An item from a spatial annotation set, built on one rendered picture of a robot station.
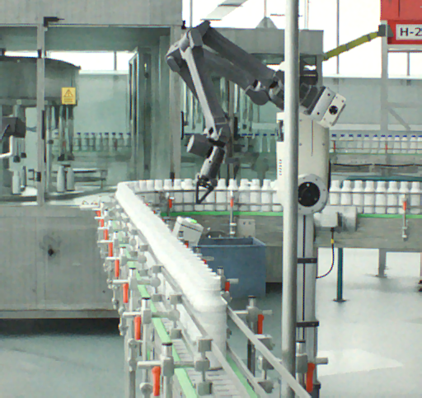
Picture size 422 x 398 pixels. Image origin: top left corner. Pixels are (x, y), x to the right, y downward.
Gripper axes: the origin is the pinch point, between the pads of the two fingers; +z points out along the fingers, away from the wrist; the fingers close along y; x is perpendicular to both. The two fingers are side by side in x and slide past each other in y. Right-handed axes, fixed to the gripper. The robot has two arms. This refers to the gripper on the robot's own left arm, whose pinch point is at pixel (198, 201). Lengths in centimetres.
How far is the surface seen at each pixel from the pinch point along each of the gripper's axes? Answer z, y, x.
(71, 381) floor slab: 124, -240, -1
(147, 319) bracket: 23, 167, -23
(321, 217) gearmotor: -12, -164, 82
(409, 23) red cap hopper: -226, -644, 214
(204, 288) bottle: 12, 180, -17
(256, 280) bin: 23, -75, 44
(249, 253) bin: 14, -75, 37
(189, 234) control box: 11.5, 3.5, 0.9
